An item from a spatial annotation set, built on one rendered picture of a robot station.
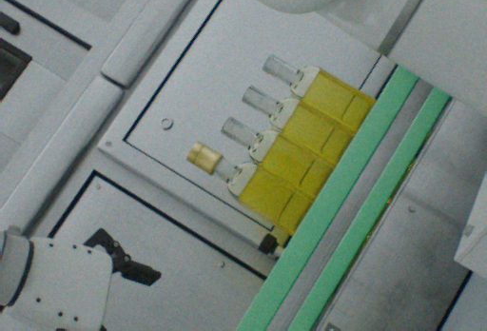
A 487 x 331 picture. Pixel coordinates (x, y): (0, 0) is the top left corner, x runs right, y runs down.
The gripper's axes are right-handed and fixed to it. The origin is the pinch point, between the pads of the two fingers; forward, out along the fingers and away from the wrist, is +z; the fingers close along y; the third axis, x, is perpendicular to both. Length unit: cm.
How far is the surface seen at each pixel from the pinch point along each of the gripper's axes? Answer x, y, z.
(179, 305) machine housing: -30.1, -17.8, 17.6
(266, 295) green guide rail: 0.7, -7.0, 15.7
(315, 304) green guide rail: 3.4, -6.5, 21.2
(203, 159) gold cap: -8.7, -30.1, 8.8
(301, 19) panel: -6, -62, 22
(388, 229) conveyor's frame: 11.8, -15.3, 26.2
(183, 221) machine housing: -25.6, -29.9, 14.3
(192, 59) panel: -16, -54, 8
